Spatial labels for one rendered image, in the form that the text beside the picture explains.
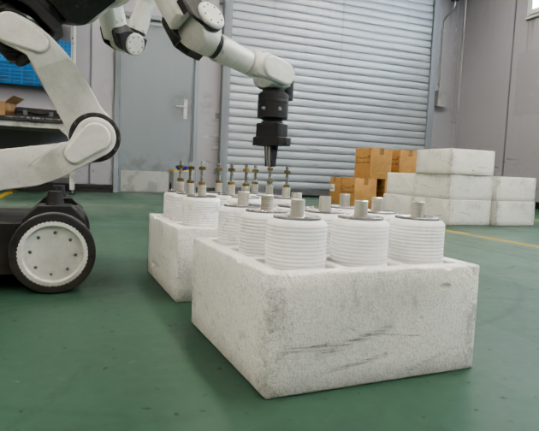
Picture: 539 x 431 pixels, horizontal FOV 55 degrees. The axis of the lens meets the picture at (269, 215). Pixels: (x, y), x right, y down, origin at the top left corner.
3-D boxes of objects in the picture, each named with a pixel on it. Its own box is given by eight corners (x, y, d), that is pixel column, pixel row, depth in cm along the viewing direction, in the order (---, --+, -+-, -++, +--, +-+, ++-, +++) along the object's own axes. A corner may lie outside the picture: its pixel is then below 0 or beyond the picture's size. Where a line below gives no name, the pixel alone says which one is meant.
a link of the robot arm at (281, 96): (270, 101, 142) (272, 59, 141) (247, 104, 151) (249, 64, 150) (301, 106, 149) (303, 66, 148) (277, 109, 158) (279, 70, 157)
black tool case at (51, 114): (13, 119, 542) (13, 109, 542) (57, 122, 563) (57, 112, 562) (15, 117, 513) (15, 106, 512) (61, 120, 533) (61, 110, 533)
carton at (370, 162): (390, 179, 510) (392, 149, 508) (370, 178, 501) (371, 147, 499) (373, 178, 538) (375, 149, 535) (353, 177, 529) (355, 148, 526)
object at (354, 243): (345, 336, 80) (352, 221, 79) (315, 319, 89) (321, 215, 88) (395, 331, 84) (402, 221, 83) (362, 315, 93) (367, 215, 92)
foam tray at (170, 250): (175, 303, 123) (177, 227, 121) (147, 271, 158) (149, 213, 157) (319, 294, 138) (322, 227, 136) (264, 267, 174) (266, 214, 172)
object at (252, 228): (247, 321, 86) (251, 214, 85) (228, 306, 95) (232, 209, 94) (298, 316, 90) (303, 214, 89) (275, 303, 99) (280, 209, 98)
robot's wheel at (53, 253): (7, 296, 122) (7, 212, 121) (9, 291, 127) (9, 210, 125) (95, 292, 130) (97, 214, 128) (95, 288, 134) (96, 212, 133)
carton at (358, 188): (375, 209, 507) (377, 179, 504) (353, 209, 499) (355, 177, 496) (360, 206, 535) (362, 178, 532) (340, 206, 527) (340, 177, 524)
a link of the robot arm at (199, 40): (258, 61, 137) (198, 30, 125) (235, 84, 143) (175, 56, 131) (254, 32, 141) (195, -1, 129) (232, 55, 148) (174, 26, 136)
